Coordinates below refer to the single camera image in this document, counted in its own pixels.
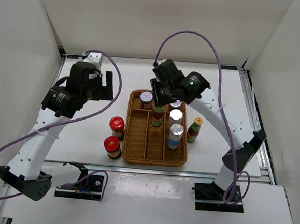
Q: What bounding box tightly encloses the white-lid spice jar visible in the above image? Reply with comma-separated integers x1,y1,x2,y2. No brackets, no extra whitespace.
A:
169,100,182,110
140,91,153,110

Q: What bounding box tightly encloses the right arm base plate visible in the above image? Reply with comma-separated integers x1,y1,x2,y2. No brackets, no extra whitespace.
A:
191,182,244,213

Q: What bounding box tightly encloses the upper red-lid sauce jar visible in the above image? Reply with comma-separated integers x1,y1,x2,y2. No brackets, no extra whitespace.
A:
109,116,125,141

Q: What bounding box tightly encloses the lower red-lid sauce jar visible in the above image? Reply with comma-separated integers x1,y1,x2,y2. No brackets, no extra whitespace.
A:
104,136,122,159

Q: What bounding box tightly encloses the brown wicker divided basket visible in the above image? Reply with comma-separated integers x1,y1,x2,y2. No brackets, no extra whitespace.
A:
122,89,188,167

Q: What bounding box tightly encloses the yellow-cap chili bottle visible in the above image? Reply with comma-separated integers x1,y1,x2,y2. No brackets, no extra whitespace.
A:
187,117,203,143
151,106,164,127

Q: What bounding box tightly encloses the red-lid sauce jar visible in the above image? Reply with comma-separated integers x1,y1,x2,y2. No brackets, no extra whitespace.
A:
109,116,125,141
104,136,122,159

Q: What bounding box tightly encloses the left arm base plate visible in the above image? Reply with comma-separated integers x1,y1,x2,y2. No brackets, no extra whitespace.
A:
53,161,109,201

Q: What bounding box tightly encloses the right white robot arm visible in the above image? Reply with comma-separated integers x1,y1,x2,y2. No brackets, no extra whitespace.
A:
150,59,267,203

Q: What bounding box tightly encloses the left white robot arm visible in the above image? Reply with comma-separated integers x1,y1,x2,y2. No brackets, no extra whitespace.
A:
0,61,117,201

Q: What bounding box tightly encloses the silver-cap pepper shaker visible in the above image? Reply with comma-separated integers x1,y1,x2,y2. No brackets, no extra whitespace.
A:
167,123,184,150
168,109,183,128

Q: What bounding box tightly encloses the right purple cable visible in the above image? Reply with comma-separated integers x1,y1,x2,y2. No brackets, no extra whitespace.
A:
143,27,262,205

